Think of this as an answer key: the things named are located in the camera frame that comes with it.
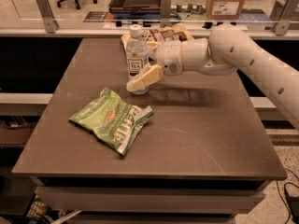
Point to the green chip bag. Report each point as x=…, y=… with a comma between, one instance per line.
x=113, y=121

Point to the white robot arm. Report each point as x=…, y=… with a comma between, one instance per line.
x=226, y=50

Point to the right metal glass bracket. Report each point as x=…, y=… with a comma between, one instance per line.
x=281, y=15

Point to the cardboard box with label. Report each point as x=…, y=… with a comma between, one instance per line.
x=224, y=9

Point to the metal glass bracket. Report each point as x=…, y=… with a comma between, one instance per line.
x=281, y=15
x=165, y=10
x=50, y=24

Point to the drawer front under table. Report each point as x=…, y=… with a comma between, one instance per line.
x=168, y=201

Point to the brown and yellow chip bag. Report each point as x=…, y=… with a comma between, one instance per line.
x=174, y=32

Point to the middle metal glass bracket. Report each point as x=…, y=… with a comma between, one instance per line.
x=165, y=10

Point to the left metal glass bracket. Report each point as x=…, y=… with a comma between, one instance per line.
x=50, y=24

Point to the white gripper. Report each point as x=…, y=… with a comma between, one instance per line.
x=169, y=59

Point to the clear plastic tea bottle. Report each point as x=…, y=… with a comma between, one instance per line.
x=137, y=52

